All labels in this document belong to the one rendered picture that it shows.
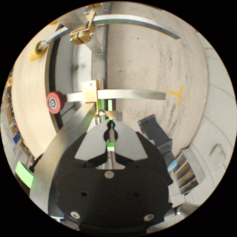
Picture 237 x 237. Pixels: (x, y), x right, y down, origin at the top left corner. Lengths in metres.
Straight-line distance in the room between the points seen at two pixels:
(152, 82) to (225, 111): 2.21
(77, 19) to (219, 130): 2.69
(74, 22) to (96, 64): 0.32
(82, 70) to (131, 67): 0.75
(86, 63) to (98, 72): 0.15
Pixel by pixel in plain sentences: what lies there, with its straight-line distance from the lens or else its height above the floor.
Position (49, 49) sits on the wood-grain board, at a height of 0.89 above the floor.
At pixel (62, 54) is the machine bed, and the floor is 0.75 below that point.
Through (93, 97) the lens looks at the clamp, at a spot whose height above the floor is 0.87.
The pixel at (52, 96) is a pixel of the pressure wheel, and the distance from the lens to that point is 0.30.
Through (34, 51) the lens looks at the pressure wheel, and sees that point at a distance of 0.36.
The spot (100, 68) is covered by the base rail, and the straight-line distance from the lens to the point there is 0.43.
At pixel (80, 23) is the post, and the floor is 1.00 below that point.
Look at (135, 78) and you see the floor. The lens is 1.16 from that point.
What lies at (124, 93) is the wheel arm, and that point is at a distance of 0.27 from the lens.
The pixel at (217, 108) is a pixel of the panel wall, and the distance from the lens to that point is 2.64.
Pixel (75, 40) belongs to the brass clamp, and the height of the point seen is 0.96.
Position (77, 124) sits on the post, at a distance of 0.15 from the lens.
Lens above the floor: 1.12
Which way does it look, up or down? 62 degrees down
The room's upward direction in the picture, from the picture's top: 174 degrees clockwise
